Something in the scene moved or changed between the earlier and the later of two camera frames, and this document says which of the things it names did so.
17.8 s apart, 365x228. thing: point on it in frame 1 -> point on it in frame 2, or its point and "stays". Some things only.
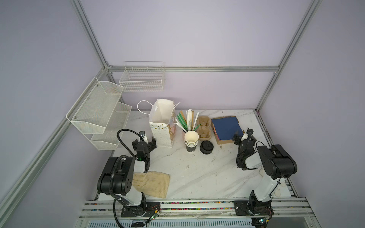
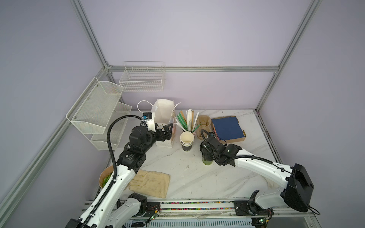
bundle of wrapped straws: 187,122 stays
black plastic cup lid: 206,147 stays
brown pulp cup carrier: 204,130 stays
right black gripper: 235,137 -> 205,157
